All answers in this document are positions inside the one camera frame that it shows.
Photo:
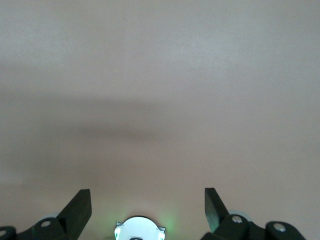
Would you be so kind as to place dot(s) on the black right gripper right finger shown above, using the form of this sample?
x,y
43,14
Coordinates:
x,y
217,217

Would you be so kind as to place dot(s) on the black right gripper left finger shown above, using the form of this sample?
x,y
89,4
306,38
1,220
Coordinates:
x,y
72,217

